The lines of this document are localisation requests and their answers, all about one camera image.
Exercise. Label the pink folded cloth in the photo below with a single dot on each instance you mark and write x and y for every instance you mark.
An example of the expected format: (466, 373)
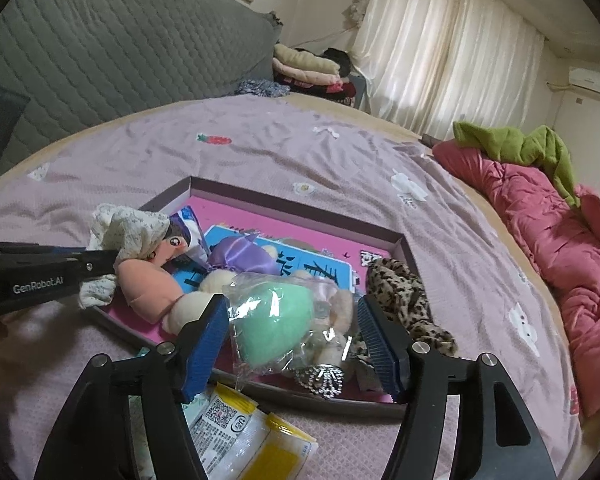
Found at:
(305, 76)

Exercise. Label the white air conditioner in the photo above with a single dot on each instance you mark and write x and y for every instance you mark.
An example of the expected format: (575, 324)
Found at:
(592, 80)

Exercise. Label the green makeup sponge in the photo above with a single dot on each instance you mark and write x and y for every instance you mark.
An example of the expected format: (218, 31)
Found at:
(270, 320)

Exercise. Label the shallow purple cardboard box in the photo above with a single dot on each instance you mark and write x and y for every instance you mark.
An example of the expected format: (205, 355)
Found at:
(290, 214)

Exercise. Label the pink quilt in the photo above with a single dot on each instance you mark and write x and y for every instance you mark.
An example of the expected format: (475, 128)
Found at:
(555, 240)

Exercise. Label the grey bedside cabinet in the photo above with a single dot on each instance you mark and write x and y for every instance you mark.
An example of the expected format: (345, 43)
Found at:
(359, 90)

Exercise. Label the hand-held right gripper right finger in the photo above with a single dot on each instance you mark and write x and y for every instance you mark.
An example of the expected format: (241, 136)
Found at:
(380, 355)

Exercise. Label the white floral scrunchie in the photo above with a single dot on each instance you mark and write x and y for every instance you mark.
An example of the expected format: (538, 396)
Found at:
(130, 230)

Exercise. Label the white sheer curtain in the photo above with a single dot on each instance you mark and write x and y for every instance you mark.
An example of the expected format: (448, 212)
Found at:
(440, 55)

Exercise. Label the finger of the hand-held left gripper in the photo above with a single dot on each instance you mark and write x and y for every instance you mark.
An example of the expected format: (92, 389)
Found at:
(80, 261)

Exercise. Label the purple printed blanket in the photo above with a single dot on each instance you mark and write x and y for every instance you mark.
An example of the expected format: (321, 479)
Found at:
(280, 150)

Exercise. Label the cream folded cloth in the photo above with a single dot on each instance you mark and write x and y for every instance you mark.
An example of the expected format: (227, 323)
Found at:
(300, 57)

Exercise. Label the purple satin scrunchie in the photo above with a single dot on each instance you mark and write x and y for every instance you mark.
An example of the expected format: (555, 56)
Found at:
(240, 257)

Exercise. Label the yellow white packet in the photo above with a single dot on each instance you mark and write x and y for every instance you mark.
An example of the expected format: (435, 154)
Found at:
(250, 435)

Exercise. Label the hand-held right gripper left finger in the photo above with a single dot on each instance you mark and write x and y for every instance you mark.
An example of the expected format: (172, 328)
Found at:
(205, 345)

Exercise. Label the grey quilted headboard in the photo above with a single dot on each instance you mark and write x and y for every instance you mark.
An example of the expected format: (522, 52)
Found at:
(105, 35)

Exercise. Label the peach makeup sponge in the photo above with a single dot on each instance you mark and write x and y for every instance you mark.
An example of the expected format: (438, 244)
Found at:
(145, 285)

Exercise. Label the pink picture book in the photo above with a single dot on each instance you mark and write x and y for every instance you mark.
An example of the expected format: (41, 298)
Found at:
(280, 232)

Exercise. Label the black garment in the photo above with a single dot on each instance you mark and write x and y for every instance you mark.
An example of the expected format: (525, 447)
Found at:
(339, 60)

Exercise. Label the dark red clothes pile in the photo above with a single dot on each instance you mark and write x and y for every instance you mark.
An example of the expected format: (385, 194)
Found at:
(330, 91)

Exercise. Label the leopard print scrunchie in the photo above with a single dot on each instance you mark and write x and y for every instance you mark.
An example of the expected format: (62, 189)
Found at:
(400, 290)

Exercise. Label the green fleece blanket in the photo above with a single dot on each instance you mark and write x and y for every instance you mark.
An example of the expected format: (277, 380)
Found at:
(525, 147)

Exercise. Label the dark floral cloth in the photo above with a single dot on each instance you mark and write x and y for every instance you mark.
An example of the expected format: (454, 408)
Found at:
(260, 87)

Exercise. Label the pink plush bunny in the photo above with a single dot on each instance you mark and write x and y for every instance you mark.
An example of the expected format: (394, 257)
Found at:
(340, 310)

